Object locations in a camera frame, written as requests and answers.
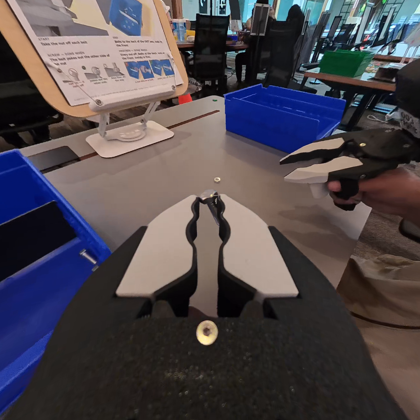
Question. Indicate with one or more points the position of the brown wooden table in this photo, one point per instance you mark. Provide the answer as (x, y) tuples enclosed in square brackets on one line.
[(348, 82)]

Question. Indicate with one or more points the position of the person's right hand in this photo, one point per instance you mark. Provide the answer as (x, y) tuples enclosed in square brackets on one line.
[(394, 193)]

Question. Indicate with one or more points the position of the instruction sheet on stand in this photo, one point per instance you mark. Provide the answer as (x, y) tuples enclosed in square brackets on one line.
[(20, 72)]

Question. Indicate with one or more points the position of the black office chair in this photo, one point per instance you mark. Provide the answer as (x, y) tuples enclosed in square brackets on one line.
[(210, 46), (282, 49)]

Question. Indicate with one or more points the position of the white instruction board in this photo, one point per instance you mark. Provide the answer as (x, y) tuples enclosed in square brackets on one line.
[(85, 39)]

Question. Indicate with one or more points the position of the green storage bin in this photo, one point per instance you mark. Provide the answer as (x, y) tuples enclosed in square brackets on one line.
[(344, 63)]

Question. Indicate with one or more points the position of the dark flat tablet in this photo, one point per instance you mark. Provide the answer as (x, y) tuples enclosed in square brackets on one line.
[(52, 159)]

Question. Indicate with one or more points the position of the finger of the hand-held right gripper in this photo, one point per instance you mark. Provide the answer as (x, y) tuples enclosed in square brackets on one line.
[(315, 172), (318, 149)]

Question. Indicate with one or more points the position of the orange striped traffic cone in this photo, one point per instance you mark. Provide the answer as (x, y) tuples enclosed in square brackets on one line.
[(185, 98)]

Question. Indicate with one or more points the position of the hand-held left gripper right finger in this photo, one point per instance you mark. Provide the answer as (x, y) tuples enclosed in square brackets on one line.
[(259, 262)]

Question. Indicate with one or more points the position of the silver bolt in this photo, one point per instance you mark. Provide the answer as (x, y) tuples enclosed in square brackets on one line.
[(210, 205), (88, 257)]

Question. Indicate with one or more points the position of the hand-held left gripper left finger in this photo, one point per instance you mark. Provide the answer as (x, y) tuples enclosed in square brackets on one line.
[(154, 262)]

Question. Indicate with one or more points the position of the blue divided storage bin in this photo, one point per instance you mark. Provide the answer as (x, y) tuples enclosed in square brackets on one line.
[(33, 302)]

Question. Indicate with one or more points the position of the white document stand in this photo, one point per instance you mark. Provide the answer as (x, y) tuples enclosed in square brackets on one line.
[(138, 141)]

